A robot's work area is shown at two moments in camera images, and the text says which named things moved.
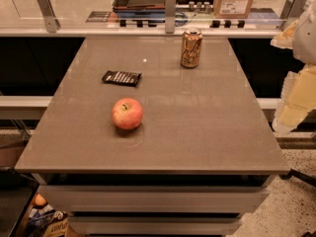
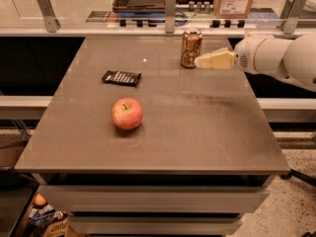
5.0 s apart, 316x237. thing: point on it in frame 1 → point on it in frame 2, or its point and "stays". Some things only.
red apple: [126, 114] stays
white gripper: [306, 37] → [245, 55]
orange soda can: [192, 40] stays
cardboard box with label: [233, 0] stays
